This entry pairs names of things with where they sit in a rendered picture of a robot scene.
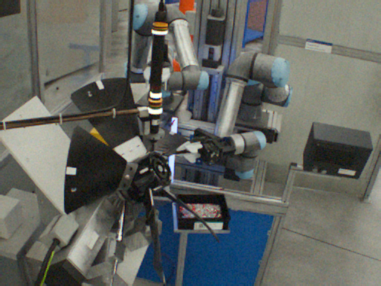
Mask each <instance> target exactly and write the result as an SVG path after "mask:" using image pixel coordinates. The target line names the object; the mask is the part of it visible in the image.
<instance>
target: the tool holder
mask: <svg viewBox="0 0 381 286"><path fill-rule="evenodd" d="M142 108H145V107H139V108H138V111H139V113H138V118H139V120H140V121H141V131H142V133H143V136H144V137H146V138H148V139H154V140H155V139H162V138H163V136H164V131H163V129H162V128H159V133H157V134H151V133H150V115H149V112H150V111H149V109H142Z"/></svg>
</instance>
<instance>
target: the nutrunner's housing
mask: <svg viewBox="0 0 381 286"><path fill-rule="evenodd" d="M154 22H159V23H165V22H167V13H166V11H164V2H161V1H160V2H159V10H158V11H156V13H155V19H154ZM160 116H161V113H160V114H158V115H153V114H150V133H151V134H157V133H159V125H160ZM157 141H158V139H155V140H154V139H150V142H152V143H155V142H157Z"/></svg>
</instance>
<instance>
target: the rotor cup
mask: <svg viewBox="0 0 381 286"><path fill-rule="evenodd" d="M134 163H138V168H137V170H136V172H135V175H134V177H133V178H132V182H131V183H130V187H129V188H128V189H126V190H121V192H122V194H123V196H124V197H125V198H127V199H128V200H129V201H130V202H132V203H134V204H141V203H143V202H144V198H145V195H146V193H147V190H148V188H150V189H151V191H152V194H153V193H156V192H157V191H160V190H162V189H163V188H166V187H167V186H169V184H171V183H172V180H173V175H172V171H171V169H170V166H169V164H168V162H167V160H166V159H165V158H164V157H163V155H162V154H161V153H158V152H155V151H153V152H149V153H147V154H145V155H143V156H142V157H140V158H138V159H136V160H135V161H134ZM159 165H160V166H161V167H162V169H163V171H160V170H159V169H158V166H159ZM145 168H148V170H147V171H145V172H143V173H141V174H140V171H142V170H144V169H145ZM159 186H162V187H161V188H159V189H157V190H155V191H154V190H153V189H155V188H158V187H159Z"/></svg>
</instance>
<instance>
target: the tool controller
mask: <svg viewBox="0 0 381 286"><path fill-rule="evenodd" d="M372 150H374V148H373V145H372V142H371V134H370V133H369V132H368V131H364V130H357V129H353V128H348V127H341V126H337V125H331V124H322V123H317V122H313V124H312V126H311V128H310V134H309V136H308V139H307V143H306V146H305V148H304V152H303V169H304V171H309V172H316V173H320V174H327V175H330V174H331V175H334V176H338V177H348V178H351V179H359V177H360V175H361V173H362V170H363V169H364V167H365V164H366V163H367V161H368V158H369V156H370V155H371V152H372Z"/></svg>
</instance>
